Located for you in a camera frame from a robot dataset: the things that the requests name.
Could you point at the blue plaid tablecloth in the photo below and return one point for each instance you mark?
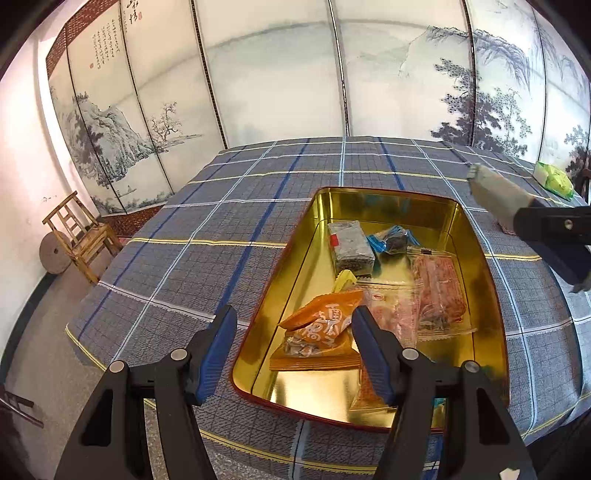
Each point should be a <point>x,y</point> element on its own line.
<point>219,238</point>

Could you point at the clear pack orange fried snacks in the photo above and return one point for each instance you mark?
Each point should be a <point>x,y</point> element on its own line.
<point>394,307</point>

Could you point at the round stone millstone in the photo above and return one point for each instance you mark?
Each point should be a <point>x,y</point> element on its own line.
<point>52,255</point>

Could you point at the small bamboo chair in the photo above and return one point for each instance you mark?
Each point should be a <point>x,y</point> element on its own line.
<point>81,235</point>

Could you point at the red gold toffee tin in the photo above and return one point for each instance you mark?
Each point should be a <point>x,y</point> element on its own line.
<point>305,270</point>

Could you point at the clear grey sesame snack pack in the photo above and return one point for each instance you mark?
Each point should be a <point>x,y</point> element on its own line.
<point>350,248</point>

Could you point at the small yellow candy packet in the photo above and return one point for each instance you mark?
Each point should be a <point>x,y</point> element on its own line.
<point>345,281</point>

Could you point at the green tissue pack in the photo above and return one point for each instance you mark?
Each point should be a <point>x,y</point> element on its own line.
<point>554,180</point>

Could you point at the painted folding screen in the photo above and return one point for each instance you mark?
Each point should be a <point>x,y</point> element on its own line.
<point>147,92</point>

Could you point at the navy cream biscuit pack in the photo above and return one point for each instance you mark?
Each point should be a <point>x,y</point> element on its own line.
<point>499,196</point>

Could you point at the orange snack packet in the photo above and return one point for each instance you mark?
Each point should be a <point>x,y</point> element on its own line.
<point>317,336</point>

